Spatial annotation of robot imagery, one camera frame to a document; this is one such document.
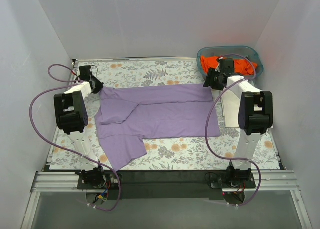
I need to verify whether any folded white t shirt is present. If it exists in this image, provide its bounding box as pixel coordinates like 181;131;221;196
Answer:
212;82;256;129

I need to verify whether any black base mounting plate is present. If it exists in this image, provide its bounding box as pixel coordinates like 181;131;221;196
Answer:
75;168;256;200

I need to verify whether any purple t shirt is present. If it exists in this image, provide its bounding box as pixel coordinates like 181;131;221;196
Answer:
95;84;221;171

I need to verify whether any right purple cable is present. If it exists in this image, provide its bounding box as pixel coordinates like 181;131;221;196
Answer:
204;53;263;208

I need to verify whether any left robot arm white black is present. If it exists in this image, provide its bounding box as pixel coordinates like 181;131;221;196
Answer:
53;65;107;189

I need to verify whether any purple cable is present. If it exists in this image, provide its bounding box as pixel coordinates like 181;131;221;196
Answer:
29;64;122;213
204;53;263;208

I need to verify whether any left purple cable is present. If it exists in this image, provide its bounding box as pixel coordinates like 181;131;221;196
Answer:
29;64;122;213

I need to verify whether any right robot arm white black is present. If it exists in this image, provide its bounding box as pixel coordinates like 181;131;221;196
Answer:
203;57;274;188

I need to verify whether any orange t shirt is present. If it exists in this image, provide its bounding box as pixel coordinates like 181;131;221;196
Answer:
199;55;254;76

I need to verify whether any teal plastic basket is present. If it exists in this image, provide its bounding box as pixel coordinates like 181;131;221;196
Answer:
196;45;264;79

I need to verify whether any aluminium frame rail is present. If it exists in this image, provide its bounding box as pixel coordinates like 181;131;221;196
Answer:
22;170;312;229

